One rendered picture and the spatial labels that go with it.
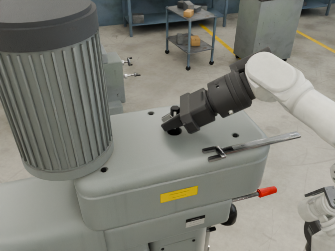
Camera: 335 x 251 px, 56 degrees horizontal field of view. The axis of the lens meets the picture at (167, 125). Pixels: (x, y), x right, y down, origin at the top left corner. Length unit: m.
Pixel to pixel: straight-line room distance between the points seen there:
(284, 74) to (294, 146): 3.32
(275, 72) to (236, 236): 2.37
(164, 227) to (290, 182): 2.75
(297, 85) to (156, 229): 0.47
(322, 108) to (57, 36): 0.47
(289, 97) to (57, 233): 0.58
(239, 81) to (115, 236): 0.46
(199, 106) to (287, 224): 2.50
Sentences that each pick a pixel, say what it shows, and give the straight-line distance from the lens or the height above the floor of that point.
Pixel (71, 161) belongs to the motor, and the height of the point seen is 1.94.
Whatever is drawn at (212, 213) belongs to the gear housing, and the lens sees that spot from 0.86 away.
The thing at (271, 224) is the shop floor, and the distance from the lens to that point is 3.08.
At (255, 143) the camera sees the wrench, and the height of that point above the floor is 1.90.
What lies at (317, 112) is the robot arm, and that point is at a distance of 0.65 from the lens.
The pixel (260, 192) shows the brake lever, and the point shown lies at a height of 1.71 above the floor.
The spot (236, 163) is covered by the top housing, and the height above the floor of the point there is 1.87.
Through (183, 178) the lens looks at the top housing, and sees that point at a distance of 0.71.
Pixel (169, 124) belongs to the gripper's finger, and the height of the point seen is 1.92.
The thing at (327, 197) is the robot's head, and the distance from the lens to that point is 1.01.
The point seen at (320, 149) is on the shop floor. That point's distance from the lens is 4.04.
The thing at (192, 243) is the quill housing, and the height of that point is 1.55.
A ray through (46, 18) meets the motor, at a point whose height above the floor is 2.21.
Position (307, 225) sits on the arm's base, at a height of 1.41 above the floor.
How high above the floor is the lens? 2.36
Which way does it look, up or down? 36 degrees down
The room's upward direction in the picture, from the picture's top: straight up
